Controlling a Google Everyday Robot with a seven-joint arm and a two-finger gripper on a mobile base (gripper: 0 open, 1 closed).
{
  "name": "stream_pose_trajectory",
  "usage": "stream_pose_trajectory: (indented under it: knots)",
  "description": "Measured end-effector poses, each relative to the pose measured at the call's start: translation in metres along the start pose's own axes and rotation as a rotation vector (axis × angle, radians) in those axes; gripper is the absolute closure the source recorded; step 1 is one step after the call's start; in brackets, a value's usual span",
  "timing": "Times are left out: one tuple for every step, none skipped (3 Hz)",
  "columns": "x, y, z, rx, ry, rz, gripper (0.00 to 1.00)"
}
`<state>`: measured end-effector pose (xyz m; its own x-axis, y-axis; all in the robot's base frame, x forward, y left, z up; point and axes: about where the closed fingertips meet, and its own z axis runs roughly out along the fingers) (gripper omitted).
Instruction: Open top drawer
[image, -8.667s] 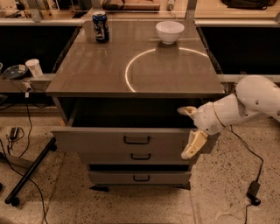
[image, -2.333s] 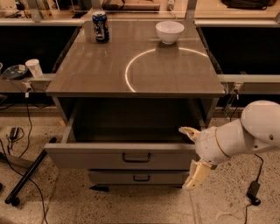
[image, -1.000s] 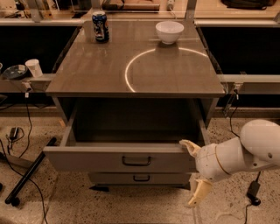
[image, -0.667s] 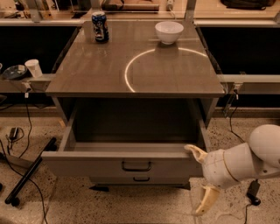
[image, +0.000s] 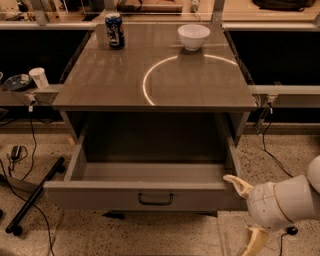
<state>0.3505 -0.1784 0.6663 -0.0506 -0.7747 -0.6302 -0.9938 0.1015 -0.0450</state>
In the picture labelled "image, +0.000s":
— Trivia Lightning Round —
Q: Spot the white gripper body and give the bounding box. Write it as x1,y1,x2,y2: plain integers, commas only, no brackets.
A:
246,182,290,231

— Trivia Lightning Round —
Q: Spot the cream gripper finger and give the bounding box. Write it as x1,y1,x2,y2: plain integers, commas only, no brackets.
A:
239,226,269,256
223,174,253,199

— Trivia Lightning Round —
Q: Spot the grey top drawer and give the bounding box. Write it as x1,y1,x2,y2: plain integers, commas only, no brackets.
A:
45,113,246,213

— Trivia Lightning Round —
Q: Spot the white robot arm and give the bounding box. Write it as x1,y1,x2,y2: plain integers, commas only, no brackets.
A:
223,156,320,256

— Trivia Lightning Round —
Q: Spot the grey drawer cabinet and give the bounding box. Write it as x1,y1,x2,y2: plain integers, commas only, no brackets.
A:
52,22,259,219

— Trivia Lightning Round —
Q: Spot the black power adapter right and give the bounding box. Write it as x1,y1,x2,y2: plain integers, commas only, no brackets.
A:
286,226,298,236

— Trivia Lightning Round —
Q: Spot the black power adapter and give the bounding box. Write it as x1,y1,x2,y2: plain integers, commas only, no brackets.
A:
286,226,298,236
10,145,21,160

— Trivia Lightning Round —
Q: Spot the white ceramic bowl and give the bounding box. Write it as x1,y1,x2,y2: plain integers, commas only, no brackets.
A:
178,24,210,51

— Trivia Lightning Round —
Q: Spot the black bag on shelf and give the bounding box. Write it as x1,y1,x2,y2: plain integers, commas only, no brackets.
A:
252,0,316,11

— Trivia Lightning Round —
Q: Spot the blue soda can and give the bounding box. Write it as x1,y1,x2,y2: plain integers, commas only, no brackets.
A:
105,13,125,49

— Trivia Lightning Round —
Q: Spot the black power adapter left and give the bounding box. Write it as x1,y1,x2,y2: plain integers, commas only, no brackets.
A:
10,145,21,160

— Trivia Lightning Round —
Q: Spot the black wheeled stand leg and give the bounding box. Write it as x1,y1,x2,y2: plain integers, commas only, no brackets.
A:
5,157,65,236

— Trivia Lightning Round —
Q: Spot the white paper cup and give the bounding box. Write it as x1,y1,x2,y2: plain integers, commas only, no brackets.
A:
29,67,49,89

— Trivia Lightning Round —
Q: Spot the dark blue plate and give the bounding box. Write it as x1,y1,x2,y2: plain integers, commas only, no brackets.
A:
3,74,32,91

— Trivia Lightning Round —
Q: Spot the black cable right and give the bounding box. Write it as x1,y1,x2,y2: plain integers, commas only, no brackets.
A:
261,103,294,256

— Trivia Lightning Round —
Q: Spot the black cable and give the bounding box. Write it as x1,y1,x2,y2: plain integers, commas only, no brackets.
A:
261,103,294,256
0,104,56,256

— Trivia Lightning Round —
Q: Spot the black cable left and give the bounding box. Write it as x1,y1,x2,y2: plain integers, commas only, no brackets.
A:
0,104,56,256

